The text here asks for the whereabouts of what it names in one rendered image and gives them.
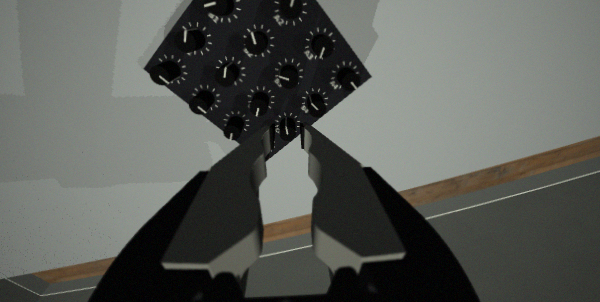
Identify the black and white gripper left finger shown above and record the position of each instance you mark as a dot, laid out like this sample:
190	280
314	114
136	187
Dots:
213	224

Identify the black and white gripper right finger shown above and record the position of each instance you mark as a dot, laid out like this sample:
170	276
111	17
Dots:
361	221

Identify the black knob box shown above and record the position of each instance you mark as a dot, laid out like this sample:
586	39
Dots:
285	78

